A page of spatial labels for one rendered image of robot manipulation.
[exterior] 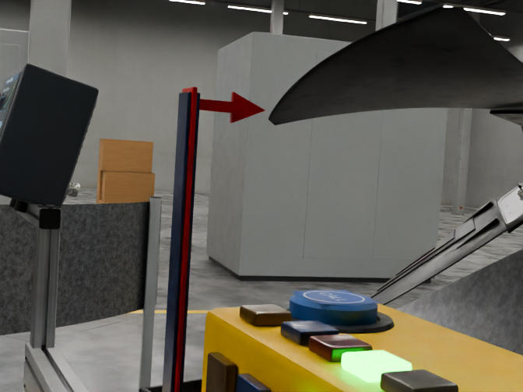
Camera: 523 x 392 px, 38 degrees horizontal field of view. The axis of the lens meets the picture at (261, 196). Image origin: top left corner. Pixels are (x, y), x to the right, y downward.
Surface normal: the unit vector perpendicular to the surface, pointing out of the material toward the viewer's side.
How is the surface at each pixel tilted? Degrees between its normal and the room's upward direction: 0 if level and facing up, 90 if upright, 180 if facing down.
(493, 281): 55
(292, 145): 90
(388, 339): 0
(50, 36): 90
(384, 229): 90
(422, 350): 0
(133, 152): 90
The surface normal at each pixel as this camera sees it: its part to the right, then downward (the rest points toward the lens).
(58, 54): 0.28, 0.07
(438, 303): -0.37, -0.55
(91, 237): 0.83, 0.08
